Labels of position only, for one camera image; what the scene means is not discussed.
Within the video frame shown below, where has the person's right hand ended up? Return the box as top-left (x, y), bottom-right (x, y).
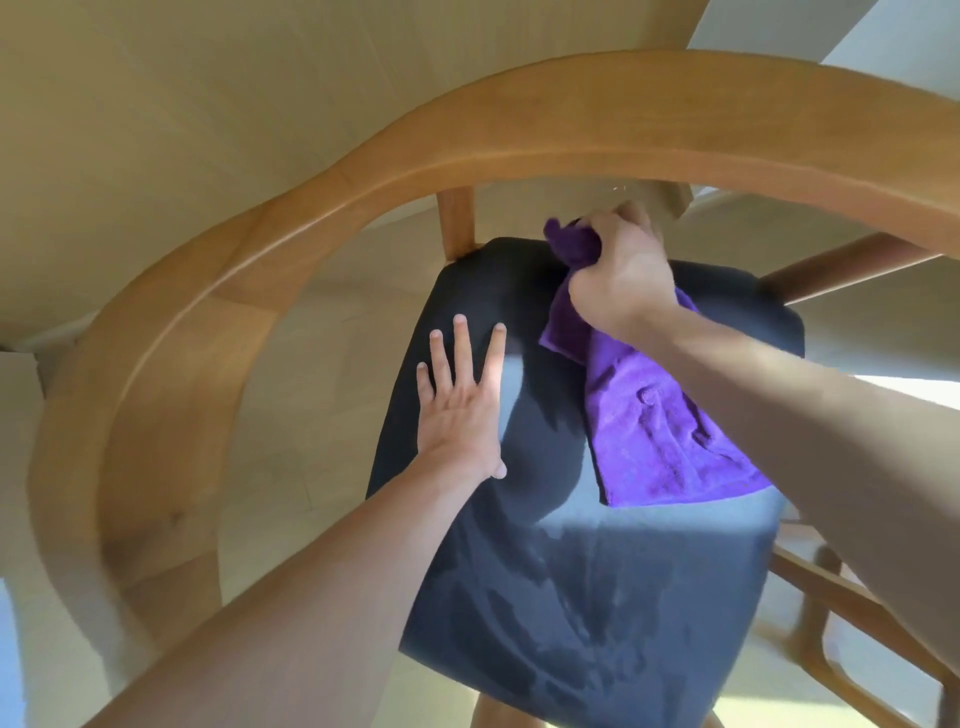
top-left (567, 200), bottom-right (680, 343)

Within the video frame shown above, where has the person's left hand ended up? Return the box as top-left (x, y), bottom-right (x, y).
top-left (415, 314), bottom-right (509, 481)

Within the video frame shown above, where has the purple microfibre cloth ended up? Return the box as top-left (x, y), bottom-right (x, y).
top-left (538, 217), bottom-right (774, 510)

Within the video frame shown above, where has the wooden chair with black seat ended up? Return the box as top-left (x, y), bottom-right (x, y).
top-left (26, 48), bottom-right (960, 728)

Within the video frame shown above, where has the person's left forearm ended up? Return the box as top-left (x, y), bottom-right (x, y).
top-left (82, 453), bottom-right (496, 728)

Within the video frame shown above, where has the person's right forearm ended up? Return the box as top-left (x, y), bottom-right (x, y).
top-left (618, 303), bottom-right (960, 676)

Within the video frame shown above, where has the person's left leg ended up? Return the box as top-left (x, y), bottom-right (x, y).
top-left (468, 693), bottom-right (553, 728)

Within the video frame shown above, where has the round wooden table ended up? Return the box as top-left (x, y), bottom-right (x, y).
top-left (757, 521), bottom-right (960, 728)

